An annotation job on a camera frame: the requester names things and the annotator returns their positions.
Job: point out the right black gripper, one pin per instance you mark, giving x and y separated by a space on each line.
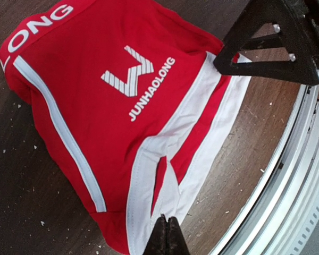
274 24

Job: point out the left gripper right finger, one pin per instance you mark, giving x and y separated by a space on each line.
175 242

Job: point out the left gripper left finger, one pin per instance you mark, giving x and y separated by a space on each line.
157 241

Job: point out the red white-trimmed underwear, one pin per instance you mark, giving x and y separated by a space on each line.
129 104

